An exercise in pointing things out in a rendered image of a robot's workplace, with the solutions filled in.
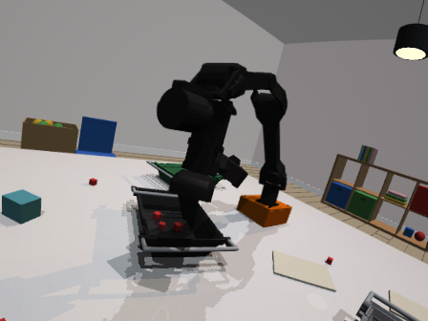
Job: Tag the small red block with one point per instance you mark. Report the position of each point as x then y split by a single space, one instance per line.
178 226
157 215

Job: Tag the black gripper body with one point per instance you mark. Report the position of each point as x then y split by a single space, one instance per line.
194 182

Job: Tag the teal cube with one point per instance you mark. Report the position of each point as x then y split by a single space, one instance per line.
21 206

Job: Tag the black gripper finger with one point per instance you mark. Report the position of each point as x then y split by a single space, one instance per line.
187 206

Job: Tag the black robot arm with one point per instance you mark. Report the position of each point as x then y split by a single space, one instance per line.
193 107

